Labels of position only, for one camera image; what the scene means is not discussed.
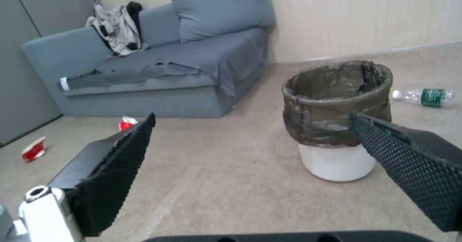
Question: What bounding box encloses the dark grey bin liner bag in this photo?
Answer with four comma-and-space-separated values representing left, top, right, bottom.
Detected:
282, 59, 394, 148

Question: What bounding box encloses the blue-grey sofa cushion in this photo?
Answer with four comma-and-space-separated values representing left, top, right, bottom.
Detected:
165, 0, 276, 43

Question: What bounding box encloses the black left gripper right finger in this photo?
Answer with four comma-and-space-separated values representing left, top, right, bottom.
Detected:
348, 111, 462, 232

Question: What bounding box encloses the white trash bin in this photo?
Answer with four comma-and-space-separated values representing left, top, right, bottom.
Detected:
298, 143, 377, 182

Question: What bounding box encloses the grey throw blanket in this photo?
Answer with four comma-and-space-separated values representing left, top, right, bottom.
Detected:
60, 27, 269, 100

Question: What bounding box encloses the crumpled red white wrapper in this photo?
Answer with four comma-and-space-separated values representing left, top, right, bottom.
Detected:
119, 115, 139, 133

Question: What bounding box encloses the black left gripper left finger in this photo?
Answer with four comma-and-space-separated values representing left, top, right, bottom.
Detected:
17, 112, 157, 242

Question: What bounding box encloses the clear plastic bottle green label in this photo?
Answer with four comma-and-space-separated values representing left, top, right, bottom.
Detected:
392, 88, 456, 108

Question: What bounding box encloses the grey and black jacket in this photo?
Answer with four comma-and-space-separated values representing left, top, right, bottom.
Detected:
84, 1, 150, 57

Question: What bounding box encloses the blue-grey fabric sofa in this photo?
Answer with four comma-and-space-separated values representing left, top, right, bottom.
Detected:
21, 3, 276, 119

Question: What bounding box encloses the crushed red paper cup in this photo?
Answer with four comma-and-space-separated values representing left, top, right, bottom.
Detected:
21, 136, 47, 163

